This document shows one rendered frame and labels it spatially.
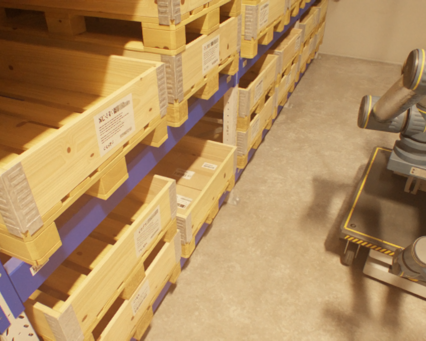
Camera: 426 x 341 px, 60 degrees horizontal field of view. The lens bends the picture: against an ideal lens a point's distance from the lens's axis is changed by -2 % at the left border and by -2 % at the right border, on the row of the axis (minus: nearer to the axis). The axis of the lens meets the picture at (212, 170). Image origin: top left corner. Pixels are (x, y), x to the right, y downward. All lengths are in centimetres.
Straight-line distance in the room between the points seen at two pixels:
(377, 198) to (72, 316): 214
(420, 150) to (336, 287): 100
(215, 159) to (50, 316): 175
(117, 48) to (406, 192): 219
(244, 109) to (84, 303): 180
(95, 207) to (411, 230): 197
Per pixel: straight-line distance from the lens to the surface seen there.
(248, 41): 257
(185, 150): 284
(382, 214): 272
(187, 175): 258
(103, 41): 180
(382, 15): 647
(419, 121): 238
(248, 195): 319
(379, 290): 274
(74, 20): 190
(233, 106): 262
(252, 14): 252
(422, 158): 248
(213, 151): 273
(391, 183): 304
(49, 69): 191
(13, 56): 206
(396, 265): 160
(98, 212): 145
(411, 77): 154
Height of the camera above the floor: 203
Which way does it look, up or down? 36 degrees down
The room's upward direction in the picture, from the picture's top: straight up
